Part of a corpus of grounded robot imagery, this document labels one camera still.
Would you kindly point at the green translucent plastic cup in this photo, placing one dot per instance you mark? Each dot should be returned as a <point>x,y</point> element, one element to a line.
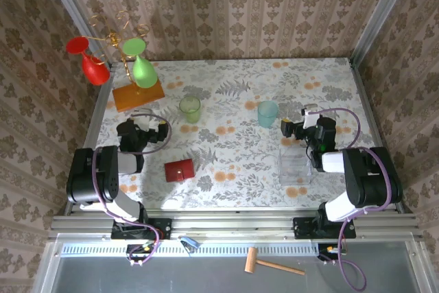
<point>189,109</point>

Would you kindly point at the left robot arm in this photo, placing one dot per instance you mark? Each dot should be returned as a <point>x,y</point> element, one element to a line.
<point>85,176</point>

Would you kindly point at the wooden mallet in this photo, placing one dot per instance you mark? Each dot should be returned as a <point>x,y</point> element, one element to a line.
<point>252,260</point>

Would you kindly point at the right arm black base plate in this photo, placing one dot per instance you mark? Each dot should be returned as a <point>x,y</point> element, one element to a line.
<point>302,228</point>

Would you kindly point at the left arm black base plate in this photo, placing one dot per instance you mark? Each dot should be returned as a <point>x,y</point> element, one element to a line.
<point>164,226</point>

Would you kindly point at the aluminium table side rail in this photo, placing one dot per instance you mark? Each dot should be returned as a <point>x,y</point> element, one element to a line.
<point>367,107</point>
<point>98,107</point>

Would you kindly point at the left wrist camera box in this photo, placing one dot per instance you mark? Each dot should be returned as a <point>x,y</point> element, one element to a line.
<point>145,122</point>

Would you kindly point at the red plastic wine glass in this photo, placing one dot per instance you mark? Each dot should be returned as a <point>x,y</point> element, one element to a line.
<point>94,70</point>

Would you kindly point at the aluminium corner post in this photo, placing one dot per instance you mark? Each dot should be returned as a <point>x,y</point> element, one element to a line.
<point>65,5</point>
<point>380,8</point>

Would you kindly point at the red leather card holder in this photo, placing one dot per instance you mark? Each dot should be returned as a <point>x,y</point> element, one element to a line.
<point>179,170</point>

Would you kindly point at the aluminium table edge rail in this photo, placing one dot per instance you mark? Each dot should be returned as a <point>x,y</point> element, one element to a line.
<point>240,226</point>

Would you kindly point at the clear acrylic card stand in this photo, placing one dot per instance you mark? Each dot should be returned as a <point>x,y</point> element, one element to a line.
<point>295,167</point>

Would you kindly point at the blue translucent plastic cup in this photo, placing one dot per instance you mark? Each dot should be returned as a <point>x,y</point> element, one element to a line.
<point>267,114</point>

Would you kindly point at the blue white clip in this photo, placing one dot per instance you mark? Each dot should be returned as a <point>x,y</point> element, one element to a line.
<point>192,242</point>

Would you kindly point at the green plastic wine glass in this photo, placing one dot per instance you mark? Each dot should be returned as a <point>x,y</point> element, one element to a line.
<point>144,73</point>

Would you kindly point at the orange wooden rack base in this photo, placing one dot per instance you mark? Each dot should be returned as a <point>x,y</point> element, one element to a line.
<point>137,99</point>

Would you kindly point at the grey metal shelf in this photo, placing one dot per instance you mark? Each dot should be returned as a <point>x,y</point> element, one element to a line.
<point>171,276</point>

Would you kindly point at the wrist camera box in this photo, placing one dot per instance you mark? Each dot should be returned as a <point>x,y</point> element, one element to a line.
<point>310,118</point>
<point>145,122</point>

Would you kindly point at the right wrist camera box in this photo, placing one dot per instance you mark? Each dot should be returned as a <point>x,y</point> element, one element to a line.
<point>310,118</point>

